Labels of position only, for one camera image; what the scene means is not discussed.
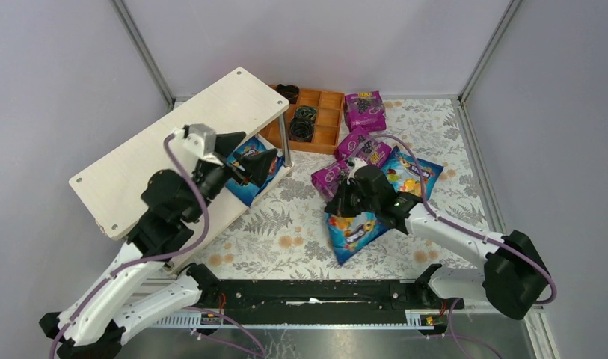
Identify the blue candy bag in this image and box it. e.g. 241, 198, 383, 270
225, 135, 283, 206
325, 212, 389, 266
381, 147, 443, 199

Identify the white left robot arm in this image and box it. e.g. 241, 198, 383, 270
40, 130, 279, 358

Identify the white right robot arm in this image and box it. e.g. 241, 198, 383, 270
325, 165, 554, 320

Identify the purple candy bag near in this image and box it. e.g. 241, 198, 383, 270
311, 159, 351, 203

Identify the purple candy bag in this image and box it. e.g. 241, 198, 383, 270
343, 90, 387, 132
311, 159, 351, 203
334, 126, 392, 168

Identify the purple candy bag middle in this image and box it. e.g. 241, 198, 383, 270
334, 126, 392, 168

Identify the purple candy bag far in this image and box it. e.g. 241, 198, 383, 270
343, 90, 387, 132

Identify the black coiled item bottom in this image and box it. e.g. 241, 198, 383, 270
289, 118, 314, 142

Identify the black coiled item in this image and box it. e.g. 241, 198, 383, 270
293, 105, 318, 123
275, 84, 300, 105
289, 118, 314, 142

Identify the black coiled item middle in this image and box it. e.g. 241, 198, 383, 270
293, 105, 318, 123

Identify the black coiled item top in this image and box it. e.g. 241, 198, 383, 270
275, 84, 300, 105

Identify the orange wooden compartment tray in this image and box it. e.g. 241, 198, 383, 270
272, 84, 345, 154

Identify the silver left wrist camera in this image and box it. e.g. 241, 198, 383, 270
174, 123, 223, 165

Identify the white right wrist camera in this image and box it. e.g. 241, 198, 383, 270
346, 157, 368, 180

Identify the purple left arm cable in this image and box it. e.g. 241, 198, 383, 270
48, 132, 212, 359

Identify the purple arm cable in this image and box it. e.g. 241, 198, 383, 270
350, 132, 558, 359
48, 132, 212, 359

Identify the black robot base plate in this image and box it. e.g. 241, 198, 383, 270
195, 280, 464, 319

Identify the slotted cable duct rail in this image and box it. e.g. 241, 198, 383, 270
151, 310, 440, 331

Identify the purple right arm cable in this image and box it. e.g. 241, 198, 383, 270
350, 132, 558, 359

